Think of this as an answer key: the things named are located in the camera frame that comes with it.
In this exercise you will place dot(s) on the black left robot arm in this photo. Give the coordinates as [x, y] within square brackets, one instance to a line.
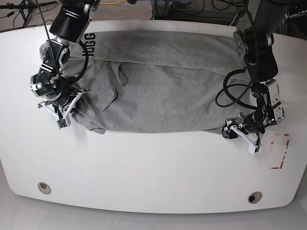
[254, 40]

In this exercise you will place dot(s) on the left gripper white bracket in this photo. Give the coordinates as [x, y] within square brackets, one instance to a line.
[242, 125]

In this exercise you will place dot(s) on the grey T-shirt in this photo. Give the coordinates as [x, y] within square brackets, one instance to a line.
[156, 82]

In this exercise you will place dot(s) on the table cable grommet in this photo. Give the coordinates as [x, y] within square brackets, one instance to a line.
[44, 188]
[255, 197]

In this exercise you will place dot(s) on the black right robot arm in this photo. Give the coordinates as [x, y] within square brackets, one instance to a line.
[68, 27]

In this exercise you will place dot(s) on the right table cable grommet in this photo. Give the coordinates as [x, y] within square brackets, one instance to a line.
[255, 197]

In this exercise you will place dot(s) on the left table cable grommet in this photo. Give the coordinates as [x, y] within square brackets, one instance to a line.
[44, 188]

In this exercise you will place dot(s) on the black tripod stand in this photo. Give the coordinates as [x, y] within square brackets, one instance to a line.
[25, 9]

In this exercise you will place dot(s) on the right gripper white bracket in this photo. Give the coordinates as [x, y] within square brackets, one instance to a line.
[62, 106]

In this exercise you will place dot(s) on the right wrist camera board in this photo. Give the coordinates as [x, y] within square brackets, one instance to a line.
[64, 122]

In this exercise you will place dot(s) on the red tape rectangle marking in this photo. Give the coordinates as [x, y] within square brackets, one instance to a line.
[278, 149]

